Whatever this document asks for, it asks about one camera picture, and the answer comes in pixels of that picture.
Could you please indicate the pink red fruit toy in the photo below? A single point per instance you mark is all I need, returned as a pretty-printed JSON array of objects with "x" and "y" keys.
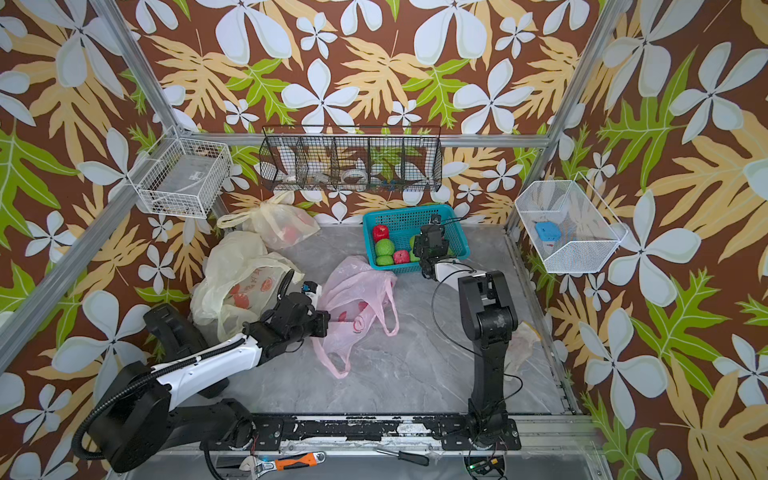
[{"x": 402, "y": 257}]

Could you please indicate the white wire basket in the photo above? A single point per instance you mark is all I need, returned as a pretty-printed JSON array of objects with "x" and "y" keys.
[
  {"x": 181, "y": 175},
  {"x": 591, "y": 231}
]

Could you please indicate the black wire basket rear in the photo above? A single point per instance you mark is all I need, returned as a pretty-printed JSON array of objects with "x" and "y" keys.
[{"x": 355, "y": 158}]

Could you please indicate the yellow plastic bag with fruit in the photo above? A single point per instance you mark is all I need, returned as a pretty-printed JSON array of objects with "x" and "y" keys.
[{"x": 240, "y": 283}]

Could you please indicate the blue object in basket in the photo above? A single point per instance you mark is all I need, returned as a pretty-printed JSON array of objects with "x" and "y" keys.
[{"x": 548, "y": 232}]

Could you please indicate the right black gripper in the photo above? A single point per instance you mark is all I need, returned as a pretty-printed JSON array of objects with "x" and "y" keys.
[{"x": 419, "y": 244}]

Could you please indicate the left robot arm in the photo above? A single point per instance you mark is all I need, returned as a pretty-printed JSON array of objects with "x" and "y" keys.
[{"x": 142, "y": 412}]

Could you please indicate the red apple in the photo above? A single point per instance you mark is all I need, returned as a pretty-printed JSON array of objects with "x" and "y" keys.
[{"x": 380, "y": 232}]

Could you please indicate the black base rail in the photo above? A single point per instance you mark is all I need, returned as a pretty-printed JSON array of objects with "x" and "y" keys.
[{"x": 445, "y": 431}]

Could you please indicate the pink plastic bag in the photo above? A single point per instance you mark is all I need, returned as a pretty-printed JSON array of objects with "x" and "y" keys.
[{"x": 356, "y": 296}]

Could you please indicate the white wire basket right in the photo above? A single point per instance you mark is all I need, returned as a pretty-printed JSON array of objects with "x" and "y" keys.
[{"x": 591, "y": 231}]

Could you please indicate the black handled screwdriver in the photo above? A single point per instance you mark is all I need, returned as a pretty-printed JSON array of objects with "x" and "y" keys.
[{"x": 413, "y": 458}]

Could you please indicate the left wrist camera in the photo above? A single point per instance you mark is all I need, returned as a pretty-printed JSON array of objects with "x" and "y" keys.
[{"x": 313, "y": 291}]

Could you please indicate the small green fruit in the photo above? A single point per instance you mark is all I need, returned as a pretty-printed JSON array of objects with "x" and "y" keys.
[{"x": 385, "y": 260}]

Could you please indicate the pale yellow bag at back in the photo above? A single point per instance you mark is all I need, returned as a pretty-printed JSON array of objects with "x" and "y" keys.
[{"x": 277, "y": 221}]

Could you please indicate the teal plastic basket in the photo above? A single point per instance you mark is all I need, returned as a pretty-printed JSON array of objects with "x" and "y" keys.
[{"x": 405, "y": 223}]

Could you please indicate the orange adjustable wrench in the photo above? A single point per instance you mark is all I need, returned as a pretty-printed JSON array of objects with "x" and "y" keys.
[{"x": 257, "y": 467}]

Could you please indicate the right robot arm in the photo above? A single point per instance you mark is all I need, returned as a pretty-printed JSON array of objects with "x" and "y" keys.
[{"x": 488, "y": 320}]

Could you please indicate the white wire basket left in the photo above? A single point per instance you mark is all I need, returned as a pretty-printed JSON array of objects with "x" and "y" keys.
[{"x": 181, "y": 175}]

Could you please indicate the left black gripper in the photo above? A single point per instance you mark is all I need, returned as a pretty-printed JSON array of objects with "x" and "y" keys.
[{"x": 322, "y": 317}]

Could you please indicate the green cabbage toy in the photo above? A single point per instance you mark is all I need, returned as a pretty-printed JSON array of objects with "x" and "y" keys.
[{"x": 384, "y": 247}]

